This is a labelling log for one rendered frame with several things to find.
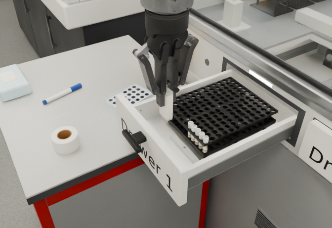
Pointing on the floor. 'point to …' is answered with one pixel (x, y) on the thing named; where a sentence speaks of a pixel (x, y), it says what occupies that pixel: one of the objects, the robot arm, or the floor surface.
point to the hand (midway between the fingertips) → (165, 103)
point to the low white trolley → (89, 146)
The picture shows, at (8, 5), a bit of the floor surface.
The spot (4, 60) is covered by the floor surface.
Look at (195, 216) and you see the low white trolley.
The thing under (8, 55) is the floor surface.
